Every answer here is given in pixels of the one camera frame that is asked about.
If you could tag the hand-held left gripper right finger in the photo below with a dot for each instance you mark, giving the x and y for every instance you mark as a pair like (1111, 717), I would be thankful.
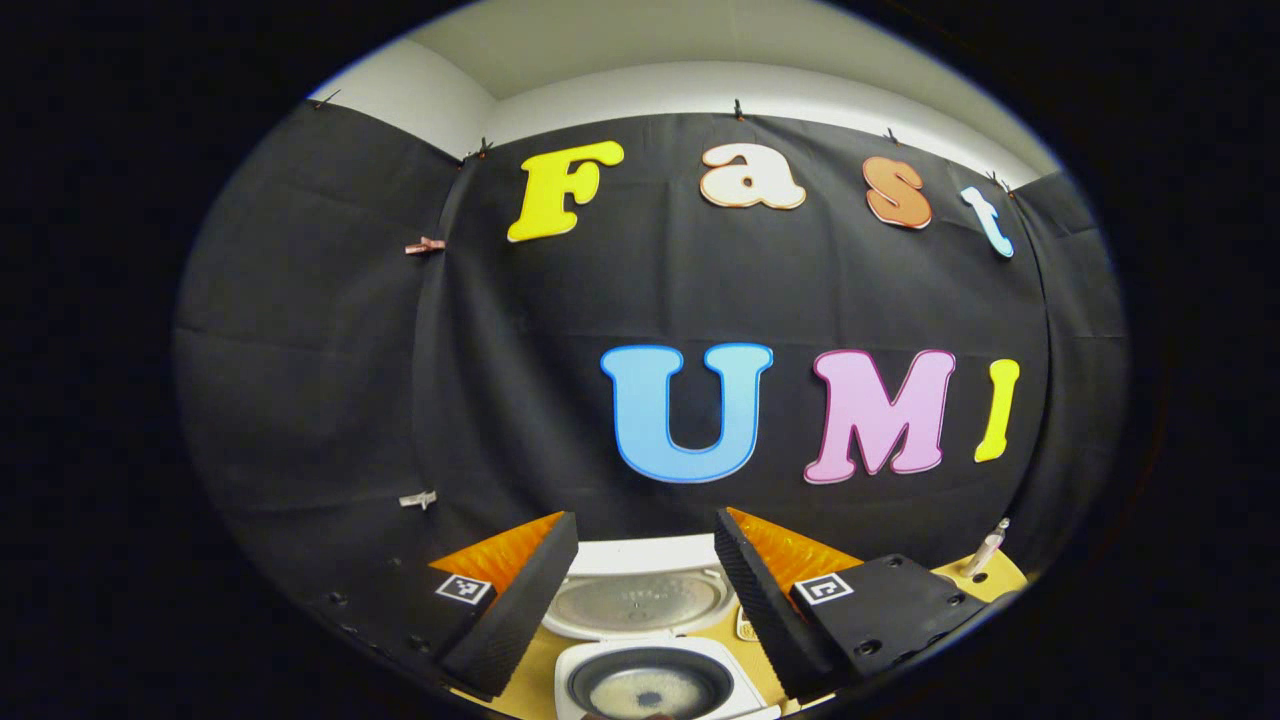
(770, 610)

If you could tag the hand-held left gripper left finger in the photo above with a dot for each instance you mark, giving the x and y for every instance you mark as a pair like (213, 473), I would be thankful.
(520, 605)

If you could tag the white rice cooker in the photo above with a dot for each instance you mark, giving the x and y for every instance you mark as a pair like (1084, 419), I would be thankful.
(640, 560)

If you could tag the silver cloth clip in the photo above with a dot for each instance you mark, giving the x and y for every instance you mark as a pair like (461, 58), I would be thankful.
(418, 499)

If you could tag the small clear bottle pink label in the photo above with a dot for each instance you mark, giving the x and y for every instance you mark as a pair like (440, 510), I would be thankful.
(985, 550)

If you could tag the black backdrop cloth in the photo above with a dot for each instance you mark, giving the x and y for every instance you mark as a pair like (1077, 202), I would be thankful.
(330, 350)

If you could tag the copper cloth clip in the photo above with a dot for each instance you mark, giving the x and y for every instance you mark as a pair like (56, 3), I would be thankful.
(425, 246)

